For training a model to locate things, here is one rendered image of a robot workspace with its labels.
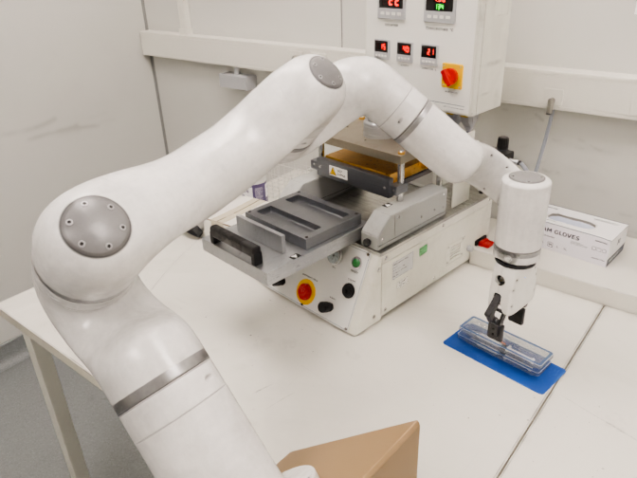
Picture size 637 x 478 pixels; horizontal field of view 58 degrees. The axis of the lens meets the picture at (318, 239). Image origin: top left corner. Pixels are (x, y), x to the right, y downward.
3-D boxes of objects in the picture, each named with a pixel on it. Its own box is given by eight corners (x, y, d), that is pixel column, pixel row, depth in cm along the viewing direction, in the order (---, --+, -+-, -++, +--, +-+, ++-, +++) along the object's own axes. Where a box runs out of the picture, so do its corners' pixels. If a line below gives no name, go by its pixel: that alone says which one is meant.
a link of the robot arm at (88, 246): (76, 337, 69) (87, 303, 56) (9, 263, 69) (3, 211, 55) (327, 140, 97) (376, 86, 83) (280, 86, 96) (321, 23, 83)
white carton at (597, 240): (536, 225, 161) (540, 200, 158) (623, 249, 147) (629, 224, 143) (517, 240, 153) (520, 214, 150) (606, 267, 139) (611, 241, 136)
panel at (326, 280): (262, 284, 146) (282, 213, 143) (348, 332, 126) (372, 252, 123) (256, 284, 144) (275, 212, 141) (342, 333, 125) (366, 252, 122)
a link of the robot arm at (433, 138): (398, 119, 112) (512, 216, 116) (391, 146, 98) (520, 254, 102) (430, 84, 107) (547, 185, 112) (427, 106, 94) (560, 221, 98)
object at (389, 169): (371, 153, 153) (371, 118, 148) (440, 172, 138) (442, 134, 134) (324, 170, 142) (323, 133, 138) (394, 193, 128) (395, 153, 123)
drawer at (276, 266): (302, 211, 142) (301, 181, 139) (370, 237, 128) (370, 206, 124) (203, 253, 124) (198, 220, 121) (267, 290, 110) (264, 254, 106)
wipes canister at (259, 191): (256, 204, 192) (252, 161, 185) (275, 210, 187) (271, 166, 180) (237, 212, 186) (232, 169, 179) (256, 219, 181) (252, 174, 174)
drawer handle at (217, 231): (218, 239, 122) (216, 222, 120) (263, 263, 112) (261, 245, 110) (210, 243, 120) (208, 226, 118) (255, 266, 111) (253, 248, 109)
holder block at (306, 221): (300, 199, 139) (299, 190, 138) (361, 224, 126) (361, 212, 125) (245, 222, 129) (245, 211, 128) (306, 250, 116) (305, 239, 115)
